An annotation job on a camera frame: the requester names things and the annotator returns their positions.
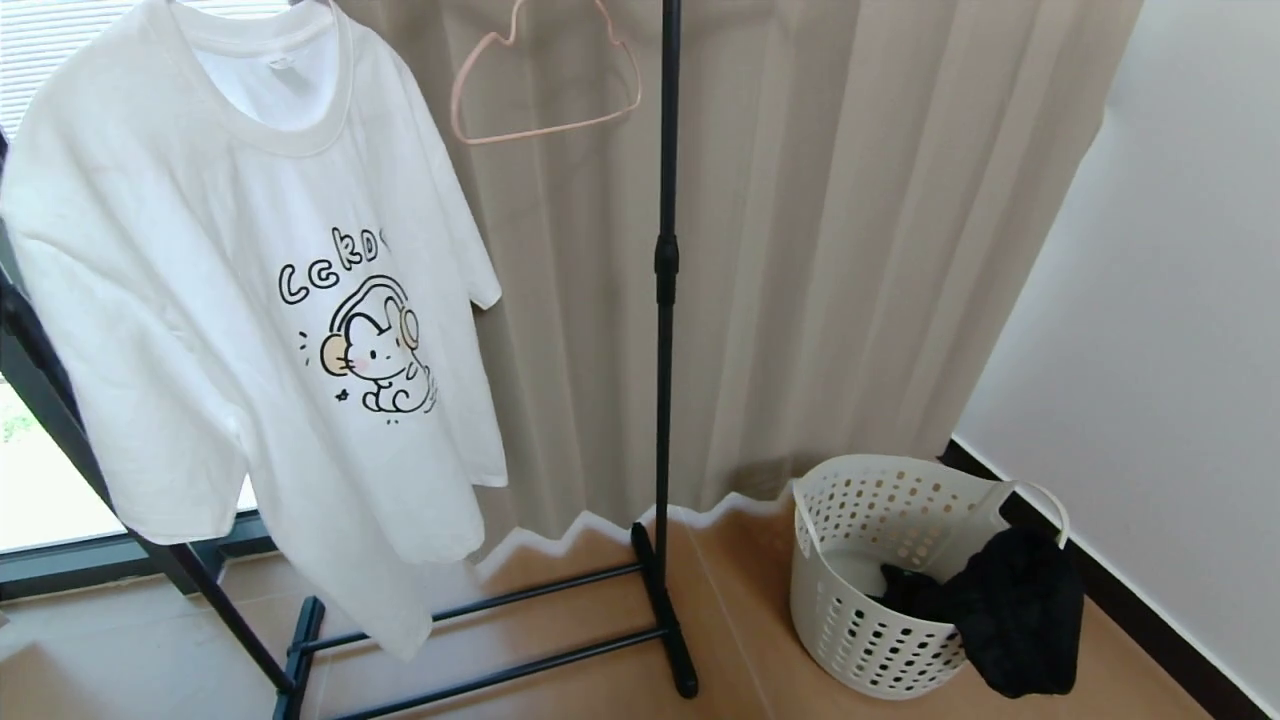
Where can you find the white printed t-shirt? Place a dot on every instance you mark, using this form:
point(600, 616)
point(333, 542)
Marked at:
point(200, 300)

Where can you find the black garment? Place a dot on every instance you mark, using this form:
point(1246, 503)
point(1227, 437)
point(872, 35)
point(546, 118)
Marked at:
point(1020, 620)

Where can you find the black clothes rack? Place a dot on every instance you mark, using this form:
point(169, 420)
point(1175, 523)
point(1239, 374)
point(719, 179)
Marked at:
point(666, 350)

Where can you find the white laundry basket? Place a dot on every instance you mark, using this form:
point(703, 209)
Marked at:
point(880, 500)

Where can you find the pink clothes hanger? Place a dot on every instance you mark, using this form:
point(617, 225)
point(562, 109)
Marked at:
point(455, 110)

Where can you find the beige curtain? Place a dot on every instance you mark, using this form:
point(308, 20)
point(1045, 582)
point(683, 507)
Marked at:
point(850, 220)

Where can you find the window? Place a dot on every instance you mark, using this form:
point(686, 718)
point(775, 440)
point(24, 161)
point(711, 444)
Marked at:
point(40, 500)

